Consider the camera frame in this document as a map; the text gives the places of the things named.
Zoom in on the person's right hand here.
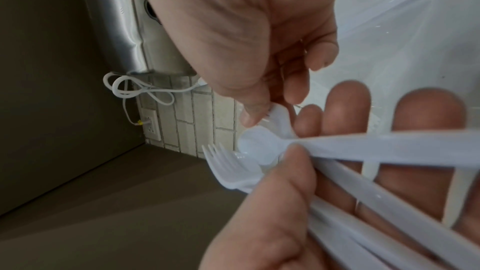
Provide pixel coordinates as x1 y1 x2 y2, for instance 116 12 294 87
132 0 346 128

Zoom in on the person's left hand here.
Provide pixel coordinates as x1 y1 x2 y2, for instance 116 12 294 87
198 80 480 270

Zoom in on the bundle of mixed white cutlery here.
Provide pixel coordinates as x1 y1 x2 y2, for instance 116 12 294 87
202 102 480 270

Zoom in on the clear plastic cup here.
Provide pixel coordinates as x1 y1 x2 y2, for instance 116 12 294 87
337 0 444 45

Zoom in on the brown partition panel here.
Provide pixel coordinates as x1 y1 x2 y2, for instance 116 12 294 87
0 0 249 270

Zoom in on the steel wall dispenser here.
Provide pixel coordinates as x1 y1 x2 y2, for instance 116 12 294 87
79 0 201 78

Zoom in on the white power cord with plug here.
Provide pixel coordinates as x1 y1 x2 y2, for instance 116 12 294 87
102 71 208 106

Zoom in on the white wall outlet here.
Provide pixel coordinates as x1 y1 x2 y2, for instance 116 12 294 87
140 107 163 143

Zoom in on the white cable with yellow plug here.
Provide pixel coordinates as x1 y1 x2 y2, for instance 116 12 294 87
122 96 146 128

